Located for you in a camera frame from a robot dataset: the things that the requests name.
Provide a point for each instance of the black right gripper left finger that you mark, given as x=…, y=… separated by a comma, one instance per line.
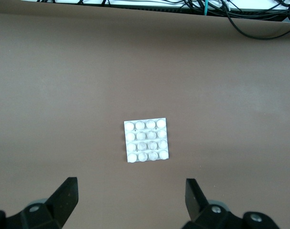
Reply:
x=61, y=202

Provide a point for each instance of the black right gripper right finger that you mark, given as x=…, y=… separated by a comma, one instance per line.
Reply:
x=195, y=202

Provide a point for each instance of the white studded base plate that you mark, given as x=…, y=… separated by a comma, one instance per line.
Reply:
x=147, y=140

